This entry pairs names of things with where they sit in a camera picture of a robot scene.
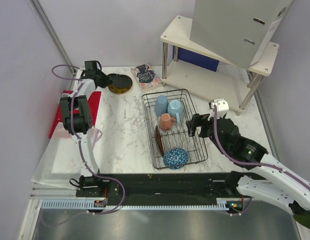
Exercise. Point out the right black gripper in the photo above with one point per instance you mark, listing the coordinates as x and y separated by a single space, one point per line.
198 120

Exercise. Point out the clear plastic sleeve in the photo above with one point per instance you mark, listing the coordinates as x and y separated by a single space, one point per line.
64 158

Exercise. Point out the yellow patterned plate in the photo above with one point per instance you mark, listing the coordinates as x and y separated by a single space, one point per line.
119 90

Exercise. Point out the white two-tier shelf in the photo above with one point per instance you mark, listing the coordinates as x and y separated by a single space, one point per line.
208 84

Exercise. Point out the white cable duct rail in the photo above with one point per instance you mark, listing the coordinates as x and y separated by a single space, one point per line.
219 204

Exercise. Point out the grey ring binder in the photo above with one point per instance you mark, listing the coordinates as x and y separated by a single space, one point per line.
237 30

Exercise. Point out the light blue ceramic mug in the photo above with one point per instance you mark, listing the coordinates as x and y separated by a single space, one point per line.
175 109

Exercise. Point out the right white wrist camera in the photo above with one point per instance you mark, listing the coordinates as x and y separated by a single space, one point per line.
219 106

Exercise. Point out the pink ceramic mug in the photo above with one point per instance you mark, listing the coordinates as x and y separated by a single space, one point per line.
166 122

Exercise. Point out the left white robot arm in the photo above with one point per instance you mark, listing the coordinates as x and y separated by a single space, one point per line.
77 120

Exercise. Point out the blue plastic tumbler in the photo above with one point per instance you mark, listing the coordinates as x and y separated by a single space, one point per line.
161 105

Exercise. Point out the black plate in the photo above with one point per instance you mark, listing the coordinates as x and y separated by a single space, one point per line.
120 80

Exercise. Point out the red floral plate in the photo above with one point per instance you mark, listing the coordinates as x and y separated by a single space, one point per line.
158 139

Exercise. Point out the red plastic folder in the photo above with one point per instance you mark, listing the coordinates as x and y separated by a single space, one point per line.
93 102

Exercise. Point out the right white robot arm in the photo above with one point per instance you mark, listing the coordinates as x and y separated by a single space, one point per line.
289 191

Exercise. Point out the floral cover book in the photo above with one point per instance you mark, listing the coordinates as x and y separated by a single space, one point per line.
146 78

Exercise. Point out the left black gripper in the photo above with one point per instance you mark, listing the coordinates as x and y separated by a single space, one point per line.
107 79

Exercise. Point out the black wire dish rack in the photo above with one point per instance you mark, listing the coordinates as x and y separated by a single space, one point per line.
177 136

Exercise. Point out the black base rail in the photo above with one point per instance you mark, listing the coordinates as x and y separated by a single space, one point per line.
172 188

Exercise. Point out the blue folder under shelf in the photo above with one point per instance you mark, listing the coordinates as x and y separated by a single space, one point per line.
198 59

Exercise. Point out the blue white patterned bowl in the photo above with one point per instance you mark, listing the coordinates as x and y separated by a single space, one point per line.
175 158

